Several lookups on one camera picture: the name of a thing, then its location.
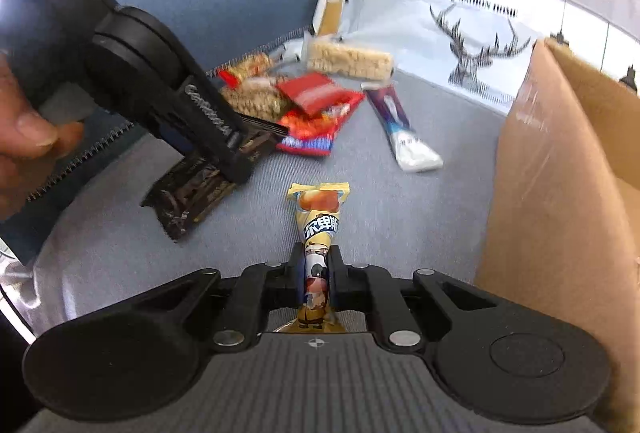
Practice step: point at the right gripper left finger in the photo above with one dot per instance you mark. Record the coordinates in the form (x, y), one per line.
(246, 301)

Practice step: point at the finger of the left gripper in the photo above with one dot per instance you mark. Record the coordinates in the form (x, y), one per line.
(255, 131)
(229, 159)

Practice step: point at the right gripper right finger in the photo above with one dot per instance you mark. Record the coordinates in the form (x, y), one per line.
(371, 290)

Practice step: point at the dark brown snack pack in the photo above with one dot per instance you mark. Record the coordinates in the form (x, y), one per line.
(185, 195)

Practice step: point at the red spicy snack bag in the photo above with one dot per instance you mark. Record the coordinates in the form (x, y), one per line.
(314, 136)

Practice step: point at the yellow cartoon snack stick pack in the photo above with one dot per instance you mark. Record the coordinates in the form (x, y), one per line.
(317, 215)

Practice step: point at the pale rice cracker pack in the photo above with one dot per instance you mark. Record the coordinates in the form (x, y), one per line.
(337, 58)

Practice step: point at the person's left hand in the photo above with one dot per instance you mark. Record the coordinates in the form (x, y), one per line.
(30, 144)

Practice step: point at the peanut bar red end pack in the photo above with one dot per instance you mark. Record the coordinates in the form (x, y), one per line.
(250, 66)

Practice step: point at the small red snack pack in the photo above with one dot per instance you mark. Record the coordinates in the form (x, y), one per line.
(313, 92)

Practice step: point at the blue sofa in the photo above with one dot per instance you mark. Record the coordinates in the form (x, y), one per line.
(213, 31)

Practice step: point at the purple white snack tube pack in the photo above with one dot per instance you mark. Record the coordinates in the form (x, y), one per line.
(411, 153)

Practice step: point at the open cardboard box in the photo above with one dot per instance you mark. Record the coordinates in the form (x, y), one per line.
(563, 227)

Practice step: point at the grey deer print sofa cover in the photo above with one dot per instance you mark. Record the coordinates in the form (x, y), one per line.
(421, 178)

